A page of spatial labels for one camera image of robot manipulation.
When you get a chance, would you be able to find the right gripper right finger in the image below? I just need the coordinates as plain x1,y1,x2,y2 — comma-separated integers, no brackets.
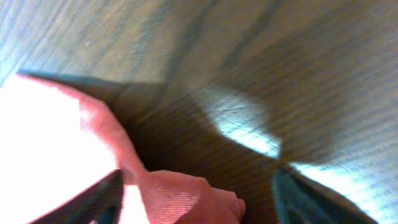
272,168,377,224

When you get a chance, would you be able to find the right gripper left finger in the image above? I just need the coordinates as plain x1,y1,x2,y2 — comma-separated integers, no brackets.
32,170,124,224

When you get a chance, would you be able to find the red t-shirt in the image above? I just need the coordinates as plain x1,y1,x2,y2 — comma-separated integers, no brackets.
1,74,246,223

